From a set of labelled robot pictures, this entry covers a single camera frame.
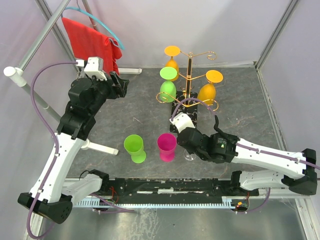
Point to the aluminium frame post left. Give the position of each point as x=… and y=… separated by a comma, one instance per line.
x=54, y=16

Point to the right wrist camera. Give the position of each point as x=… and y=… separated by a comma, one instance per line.
x=180, y=122

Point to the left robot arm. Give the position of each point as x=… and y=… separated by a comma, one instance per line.
x=48, y=197

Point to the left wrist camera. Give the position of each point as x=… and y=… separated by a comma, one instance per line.
x=93, y=67

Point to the green wine glass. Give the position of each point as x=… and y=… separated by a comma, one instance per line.
x=134, y=145
x=168, y=88

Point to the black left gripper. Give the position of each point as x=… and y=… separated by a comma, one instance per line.
x=116, y=91

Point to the white clothes stand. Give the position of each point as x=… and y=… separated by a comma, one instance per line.
x=16, y=75

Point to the clear champagne glass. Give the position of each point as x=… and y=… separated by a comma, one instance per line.
x=189, y=156

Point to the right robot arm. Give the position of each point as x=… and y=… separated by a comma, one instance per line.
x=295, y=170

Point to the teal clothes hanger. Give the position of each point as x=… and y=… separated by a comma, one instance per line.
x=100, y=23

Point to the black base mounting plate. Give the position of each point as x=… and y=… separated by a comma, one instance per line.
x=169, y=190

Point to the white slotted cable duct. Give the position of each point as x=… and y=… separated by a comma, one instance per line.
x=223, y=203

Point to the gold wine glass rack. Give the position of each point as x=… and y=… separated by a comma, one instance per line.
x=185, y=100

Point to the green wine glass front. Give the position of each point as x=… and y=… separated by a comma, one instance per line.
x=134, y=145

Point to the yellow wine glass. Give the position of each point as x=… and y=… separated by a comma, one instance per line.
x=172, y=51
x=207, y=93

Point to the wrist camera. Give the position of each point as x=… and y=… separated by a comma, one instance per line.
x=180, y=122
x=93, y=67

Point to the pink wine glass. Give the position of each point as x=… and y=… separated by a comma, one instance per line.
x=167, y=144

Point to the red cloth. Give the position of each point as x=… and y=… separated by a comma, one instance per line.
x=87, y=42

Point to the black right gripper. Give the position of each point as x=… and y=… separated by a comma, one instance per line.
x=189, y=152

